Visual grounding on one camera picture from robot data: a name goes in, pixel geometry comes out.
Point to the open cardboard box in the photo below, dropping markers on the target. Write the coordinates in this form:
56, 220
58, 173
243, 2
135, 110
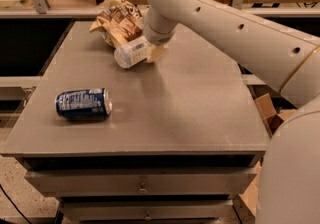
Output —
272, 117

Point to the lower grey drawer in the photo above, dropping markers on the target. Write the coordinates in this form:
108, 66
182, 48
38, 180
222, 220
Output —
145, 210

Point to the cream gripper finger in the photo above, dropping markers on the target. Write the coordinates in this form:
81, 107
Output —
154, 53

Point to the grey drawer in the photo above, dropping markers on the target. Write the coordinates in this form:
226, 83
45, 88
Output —
135, 182
145, 210

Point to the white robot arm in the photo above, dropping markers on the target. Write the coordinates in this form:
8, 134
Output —
288, 61

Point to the brown chip bag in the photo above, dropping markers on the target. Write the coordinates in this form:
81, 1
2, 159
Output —
119, 23

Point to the blue soda can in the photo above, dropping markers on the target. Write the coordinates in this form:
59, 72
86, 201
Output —
84, 103

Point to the clear blue-label plastic bottle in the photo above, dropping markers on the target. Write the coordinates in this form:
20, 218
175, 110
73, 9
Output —
132, 52

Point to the upper grey drawer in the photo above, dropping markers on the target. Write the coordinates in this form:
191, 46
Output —
135, 182

